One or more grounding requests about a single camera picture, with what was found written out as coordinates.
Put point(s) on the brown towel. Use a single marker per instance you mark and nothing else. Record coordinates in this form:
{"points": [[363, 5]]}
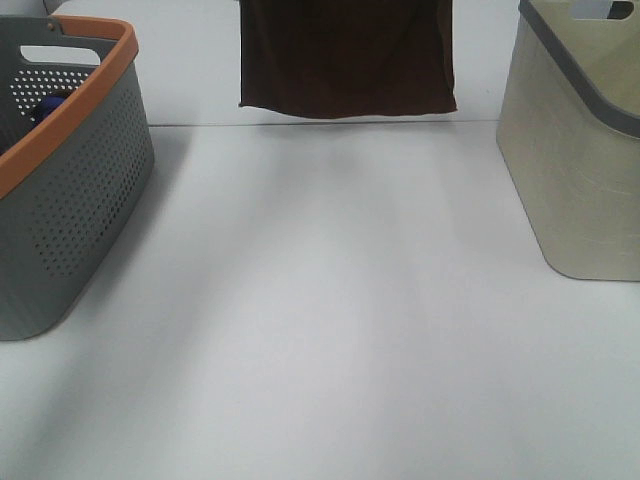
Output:
{"points": [[341, 59]]}

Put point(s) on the beige grey-rimmed basket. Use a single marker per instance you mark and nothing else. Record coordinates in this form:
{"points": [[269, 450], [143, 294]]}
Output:
{"points": [[569, 133]]}

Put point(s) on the grey orange-rimmed laundry basket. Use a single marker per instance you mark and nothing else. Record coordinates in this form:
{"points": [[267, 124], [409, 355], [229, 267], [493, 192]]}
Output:
{"points": [[70, 183]]}

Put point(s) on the blue towel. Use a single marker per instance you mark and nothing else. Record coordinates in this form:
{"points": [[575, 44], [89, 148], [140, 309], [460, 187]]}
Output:
{"points": [[45, 108]]}

